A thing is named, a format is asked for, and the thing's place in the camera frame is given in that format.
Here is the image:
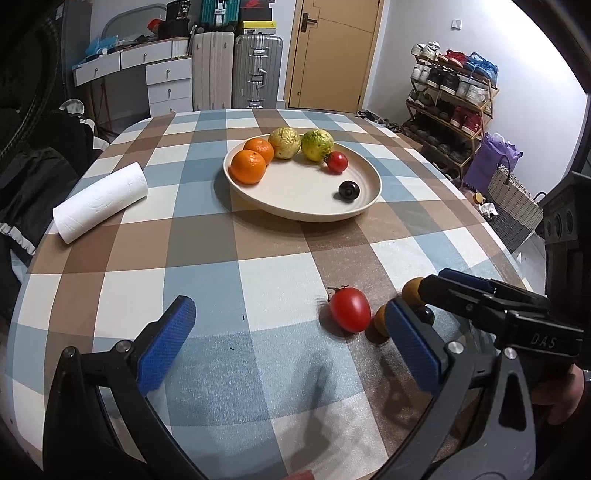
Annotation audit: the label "dark grey refrigerator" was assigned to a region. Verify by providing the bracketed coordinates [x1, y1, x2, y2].
[60, 0, 93, 88]

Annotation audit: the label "teal suitcase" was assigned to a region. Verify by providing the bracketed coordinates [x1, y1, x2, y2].
[199, 0, 241, 24]

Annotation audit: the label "white suitcase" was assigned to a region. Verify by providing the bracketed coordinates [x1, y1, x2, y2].
[191, 31, 235, 112]

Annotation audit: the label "yellow and black shoe box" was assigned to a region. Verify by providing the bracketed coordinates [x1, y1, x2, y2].
[238, 20, 277, 35]

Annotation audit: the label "rows of assorted shoes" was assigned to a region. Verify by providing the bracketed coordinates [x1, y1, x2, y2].
[402, 41, 500, 176]

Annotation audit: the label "dark woven basket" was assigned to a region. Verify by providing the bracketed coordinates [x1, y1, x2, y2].
[487, 208, 543, 254]

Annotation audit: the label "black ribbed hose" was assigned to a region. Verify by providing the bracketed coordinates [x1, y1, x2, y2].
[0, 18, 65, 158]

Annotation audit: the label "blue plastic bag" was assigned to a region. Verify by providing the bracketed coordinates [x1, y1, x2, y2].
[84, 34, 122, 58]

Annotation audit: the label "cream round plate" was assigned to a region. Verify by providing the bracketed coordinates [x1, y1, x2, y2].
[222, 135, 383, 223]

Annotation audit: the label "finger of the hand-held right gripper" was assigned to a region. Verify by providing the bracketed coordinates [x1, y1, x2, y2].
[438, 268, 551, 311]
[418, 274, 583, 357]

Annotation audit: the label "arched mirror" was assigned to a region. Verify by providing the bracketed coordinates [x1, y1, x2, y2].
[102, 4, 168, 51]

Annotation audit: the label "red tomato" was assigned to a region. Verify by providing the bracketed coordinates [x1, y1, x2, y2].
[327, 285, 372, 334]
[323, 151, 349, 174]

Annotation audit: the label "light woven basket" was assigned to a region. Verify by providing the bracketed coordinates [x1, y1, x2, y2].
[487, 161, 557, 227]

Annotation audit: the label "scattered shoes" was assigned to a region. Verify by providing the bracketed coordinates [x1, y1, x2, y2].
[356, 110, 402, 134]

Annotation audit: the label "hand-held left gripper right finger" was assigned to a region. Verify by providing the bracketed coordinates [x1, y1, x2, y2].
[369, 298, 539, 480]

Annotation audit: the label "white paper towel roll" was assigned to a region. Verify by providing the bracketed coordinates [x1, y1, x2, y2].
[52, 161, 149, 245]

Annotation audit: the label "person's right hand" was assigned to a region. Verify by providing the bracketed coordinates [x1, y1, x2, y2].
[530, 364, 587, 425]

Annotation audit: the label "wooden door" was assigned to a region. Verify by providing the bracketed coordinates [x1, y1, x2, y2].
[283, 0, 385, 114]

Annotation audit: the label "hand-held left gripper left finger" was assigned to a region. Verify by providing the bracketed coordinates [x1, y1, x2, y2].
[44, 295, 204, 480]

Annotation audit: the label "yellow-green guava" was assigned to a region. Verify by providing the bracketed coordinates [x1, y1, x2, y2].
[268, 127, 303, 160]
[301, 130, 334, 162]

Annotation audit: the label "purple bag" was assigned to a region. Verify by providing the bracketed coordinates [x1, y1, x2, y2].
[462, 132, 524, 195]

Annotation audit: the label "gold shoe rack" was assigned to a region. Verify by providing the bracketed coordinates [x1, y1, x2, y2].
[401, 69, 500, 181]

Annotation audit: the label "black basket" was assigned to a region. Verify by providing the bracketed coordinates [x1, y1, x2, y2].
[462, 185, 502, 220]

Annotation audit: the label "silver suitcase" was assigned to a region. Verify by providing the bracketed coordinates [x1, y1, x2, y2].
[232, 33, 284, 110]

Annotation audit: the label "white desk with drawers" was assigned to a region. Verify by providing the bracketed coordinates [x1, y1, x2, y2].
[71, 36, 195, 134]

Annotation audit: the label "pile of black clothes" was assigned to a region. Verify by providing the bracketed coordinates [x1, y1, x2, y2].
[0, 108, 112, 324]

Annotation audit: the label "orange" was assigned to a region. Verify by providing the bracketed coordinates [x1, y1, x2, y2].
[229, 150, 267, 185]
[243, 137, 275, 165]

